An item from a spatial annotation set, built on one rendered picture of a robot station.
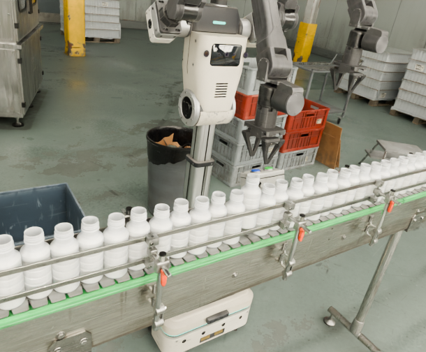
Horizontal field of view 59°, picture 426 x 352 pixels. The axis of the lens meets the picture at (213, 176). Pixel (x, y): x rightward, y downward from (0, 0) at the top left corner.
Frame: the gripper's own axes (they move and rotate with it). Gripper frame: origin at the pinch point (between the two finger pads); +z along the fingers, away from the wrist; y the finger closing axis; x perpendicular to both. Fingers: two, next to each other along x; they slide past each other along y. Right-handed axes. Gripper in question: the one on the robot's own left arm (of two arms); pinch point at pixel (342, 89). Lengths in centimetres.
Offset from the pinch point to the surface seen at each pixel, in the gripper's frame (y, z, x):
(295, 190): -16.3, 26.2, 31.0
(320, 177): -15.8, 23.9, 19.5
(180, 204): -13, 25, 70
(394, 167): -16.4, 26.5, -22.3
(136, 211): -13, 24, 82
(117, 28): 899, 101, -245
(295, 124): 170, 88, -166
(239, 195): -17, 23, 53
